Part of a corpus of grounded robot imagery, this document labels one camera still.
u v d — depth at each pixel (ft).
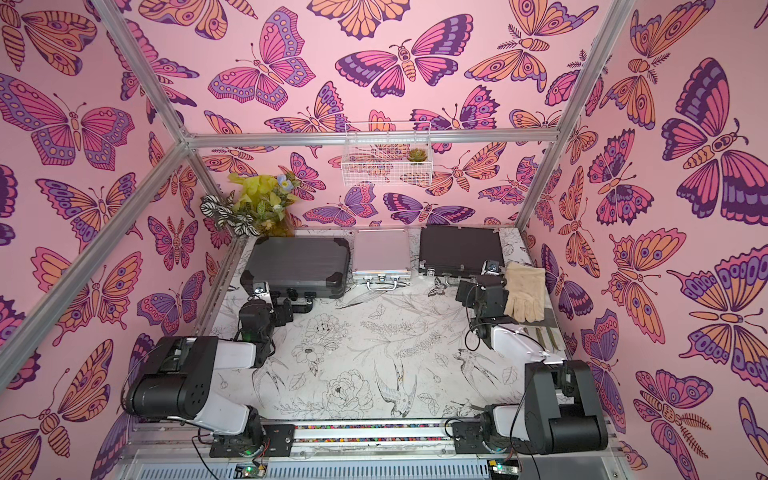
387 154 3.13
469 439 2.40
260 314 2.43
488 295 2.24
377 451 2.39
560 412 1.37
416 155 3.03
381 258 3.46
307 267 3.40
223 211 3.02
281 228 3.84
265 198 3.21
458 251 3.50
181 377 1.50
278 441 2.42
